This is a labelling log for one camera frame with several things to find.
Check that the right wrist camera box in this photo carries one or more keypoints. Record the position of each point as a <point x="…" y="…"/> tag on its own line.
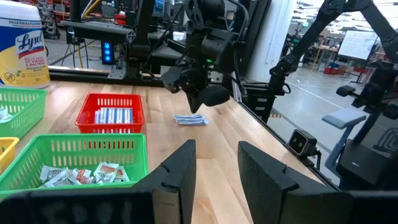
<point x="217" y="45"/>

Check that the Lysol wipes canister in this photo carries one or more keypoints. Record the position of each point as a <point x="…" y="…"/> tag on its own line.
<point x="21" y="46"/>

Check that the black base cabinet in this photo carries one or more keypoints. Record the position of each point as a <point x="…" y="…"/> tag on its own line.
<point x="259" y="102"/>

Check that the black box blue lights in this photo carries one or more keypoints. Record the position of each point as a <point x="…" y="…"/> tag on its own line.
<point x="107" y="53"/>

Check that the green plastic mesh basket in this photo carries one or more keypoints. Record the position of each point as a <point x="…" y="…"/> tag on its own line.
<point x="77" y="149"/>
<point x="21" y="105"/>

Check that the green white bandage strip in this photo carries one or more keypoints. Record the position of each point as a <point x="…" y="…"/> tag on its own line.
<point x="3" y="114"/>

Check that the black pole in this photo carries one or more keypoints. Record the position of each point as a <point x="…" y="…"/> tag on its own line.
<point x="75" y="9"/>

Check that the red storage boxes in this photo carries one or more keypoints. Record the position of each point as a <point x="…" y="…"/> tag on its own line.
<point x="120" y="18"/>

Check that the red floor bins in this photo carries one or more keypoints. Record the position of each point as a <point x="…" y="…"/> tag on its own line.
<point x="330" y="70"/>

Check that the white display board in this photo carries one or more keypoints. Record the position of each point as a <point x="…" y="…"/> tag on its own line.
<point x="357" y="43"/>

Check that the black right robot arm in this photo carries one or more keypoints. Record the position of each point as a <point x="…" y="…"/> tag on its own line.
<point x="199" y="15"/>

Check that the dark grey panel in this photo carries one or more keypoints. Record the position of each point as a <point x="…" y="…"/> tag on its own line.
<point x="164" y="54"/>

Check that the black background robot arm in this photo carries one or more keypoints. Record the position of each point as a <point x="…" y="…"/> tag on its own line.
<point x="311" y="34"/>

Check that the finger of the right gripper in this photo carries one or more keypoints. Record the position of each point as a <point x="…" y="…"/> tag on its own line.
<point x="199" y="99"/>
<point x="192" y="101"/>

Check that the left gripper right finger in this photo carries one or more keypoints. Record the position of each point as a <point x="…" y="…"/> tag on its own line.
<point x="264" y="186"/>

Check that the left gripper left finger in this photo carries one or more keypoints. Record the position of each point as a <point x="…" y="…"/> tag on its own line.
<point x="180" y="174"/>

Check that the black blue office chair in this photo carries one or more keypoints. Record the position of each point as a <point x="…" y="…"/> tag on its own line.
<point x="343" y="118"/>

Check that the red plastic mesh basket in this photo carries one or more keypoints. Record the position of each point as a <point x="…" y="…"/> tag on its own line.
<point x="109" y="99"/>

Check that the yellow plastic mesh basket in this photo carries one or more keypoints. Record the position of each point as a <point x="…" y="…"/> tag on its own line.
<point x="6" y="149"/>

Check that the dark grey desk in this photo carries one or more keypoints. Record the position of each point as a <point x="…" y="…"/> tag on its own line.
<point x="96" y="29"/>

